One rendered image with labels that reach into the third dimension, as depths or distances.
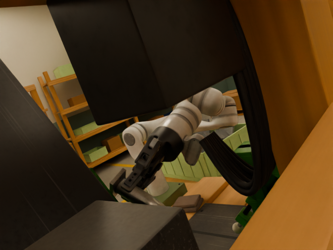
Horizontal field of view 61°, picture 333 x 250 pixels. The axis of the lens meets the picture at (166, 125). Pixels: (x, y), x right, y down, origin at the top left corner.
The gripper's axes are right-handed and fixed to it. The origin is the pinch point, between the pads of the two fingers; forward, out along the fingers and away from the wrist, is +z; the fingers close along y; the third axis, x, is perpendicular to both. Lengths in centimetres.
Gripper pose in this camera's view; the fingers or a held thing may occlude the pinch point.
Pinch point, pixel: (130, 186)
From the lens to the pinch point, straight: 54.6
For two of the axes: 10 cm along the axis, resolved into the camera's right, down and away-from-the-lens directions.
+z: -5.1, 5.9, -6.3
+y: 1.3, -6.7, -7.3
